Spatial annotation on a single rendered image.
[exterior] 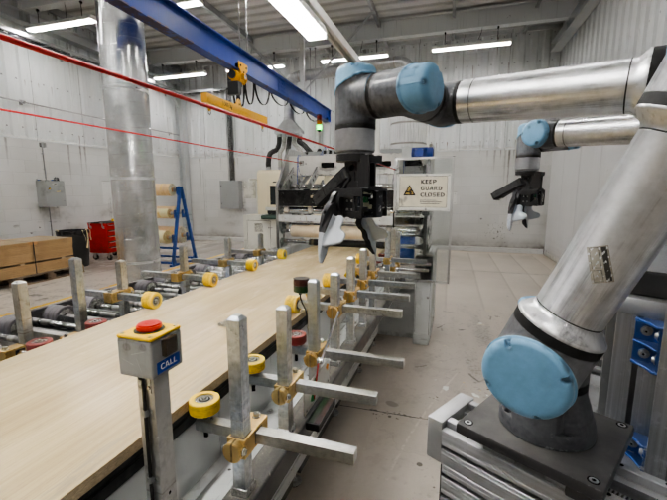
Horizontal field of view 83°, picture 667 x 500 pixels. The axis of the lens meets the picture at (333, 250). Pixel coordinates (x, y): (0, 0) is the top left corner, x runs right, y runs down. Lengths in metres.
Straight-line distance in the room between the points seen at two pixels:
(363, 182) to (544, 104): 0.31
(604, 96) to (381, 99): 0.32
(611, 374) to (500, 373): 0.40
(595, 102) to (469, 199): 9.15
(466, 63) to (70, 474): 10.00
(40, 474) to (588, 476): 0.97
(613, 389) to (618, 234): 0.49
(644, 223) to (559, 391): 0.22
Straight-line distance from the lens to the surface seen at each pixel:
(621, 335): 0.93
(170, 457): 0.82
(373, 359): 1.43
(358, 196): 0.69
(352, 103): 0.71
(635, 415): 0.98
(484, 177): 9.83
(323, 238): 0.69
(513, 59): 10.33
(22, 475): 1.05
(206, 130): 12.05
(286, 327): 1.15
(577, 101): 0.70
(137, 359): 0.71
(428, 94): 0.65
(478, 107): 0.74
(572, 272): 0.56
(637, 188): 0.54
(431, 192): 3.51
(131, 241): 5.06
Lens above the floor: 1.45
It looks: 9 degrees down
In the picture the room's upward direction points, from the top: straight up
